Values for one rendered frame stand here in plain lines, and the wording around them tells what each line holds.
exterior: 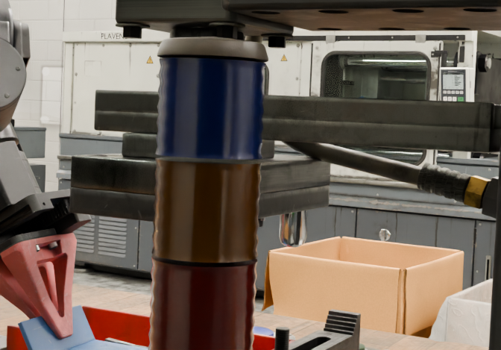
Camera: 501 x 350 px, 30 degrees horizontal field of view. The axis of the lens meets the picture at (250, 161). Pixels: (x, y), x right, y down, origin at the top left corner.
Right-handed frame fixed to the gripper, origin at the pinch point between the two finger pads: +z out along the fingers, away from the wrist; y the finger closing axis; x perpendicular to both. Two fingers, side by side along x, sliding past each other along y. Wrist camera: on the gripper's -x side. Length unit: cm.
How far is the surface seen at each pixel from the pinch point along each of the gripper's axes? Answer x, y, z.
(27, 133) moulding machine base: 556, -413, -219
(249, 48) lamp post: -27.4, 35.0, -2.2
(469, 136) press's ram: -5.9, 35.4, 2.1
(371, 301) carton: 214, -63, 14
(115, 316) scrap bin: 24.0, -12.4, -1.1
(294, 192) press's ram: 2.4, 21.2, -0.8
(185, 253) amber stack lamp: -28.7, 30.1, 3.1
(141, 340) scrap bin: 23.9, -10.7, 2.4
